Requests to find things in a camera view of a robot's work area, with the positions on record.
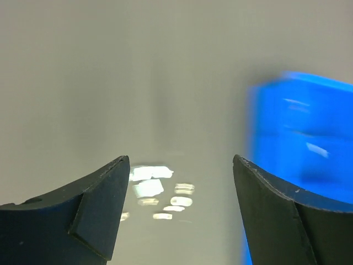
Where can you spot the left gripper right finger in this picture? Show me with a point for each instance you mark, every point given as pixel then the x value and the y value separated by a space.
pixel 286 224

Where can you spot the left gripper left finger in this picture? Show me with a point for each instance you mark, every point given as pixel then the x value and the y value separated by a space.
pixel 74 224

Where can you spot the silver t-slot nut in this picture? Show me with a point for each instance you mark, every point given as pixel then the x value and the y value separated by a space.
pixel 148 188
pixel 142 173

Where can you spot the small hammer nut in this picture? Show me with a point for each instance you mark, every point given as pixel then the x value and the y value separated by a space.
pixel 148 201
pixel 162 216

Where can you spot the blue compartment bin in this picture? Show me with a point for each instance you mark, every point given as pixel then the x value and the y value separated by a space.
pixel 300 128

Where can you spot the small nut on mat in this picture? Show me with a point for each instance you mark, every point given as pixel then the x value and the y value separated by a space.
pixel 181 201

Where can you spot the small hex nut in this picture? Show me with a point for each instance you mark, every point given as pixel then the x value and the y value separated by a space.
pixel 184 188

